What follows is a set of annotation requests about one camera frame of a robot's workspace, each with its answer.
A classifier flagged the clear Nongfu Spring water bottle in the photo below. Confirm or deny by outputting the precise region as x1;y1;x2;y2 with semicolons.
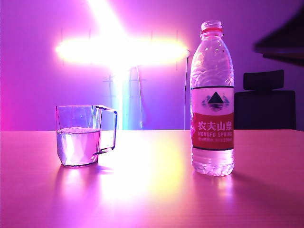
190;20;236;177

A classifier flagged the clear faceted glass mug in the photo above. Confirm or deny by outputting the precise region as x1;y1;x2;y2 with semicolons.
55;104;118;169

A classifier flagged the vertical glowing LED strip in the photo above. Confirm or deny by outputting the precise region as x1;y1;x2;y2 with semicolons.
122;64;131;130

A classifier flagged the horizontal glowing LED strip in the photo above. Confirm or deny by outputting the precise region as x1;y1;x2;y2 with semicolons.
55;38;188;64

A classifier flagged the diagonal glowing LED strip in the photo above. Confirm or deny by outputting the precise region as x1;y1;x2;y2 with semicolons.
86;0;128;41

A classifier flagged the black office chair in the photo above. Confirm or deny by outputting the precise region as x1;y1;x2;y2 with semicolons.
233;69;296;130

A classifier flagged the thin white hanging wall cable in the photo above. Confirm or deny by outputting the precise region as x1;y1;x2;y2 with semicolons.
134;65;145;129

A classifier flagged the thin dark hanging wall cable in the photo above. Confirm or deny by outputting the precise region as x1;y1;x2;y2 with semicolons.
183;49;191;130

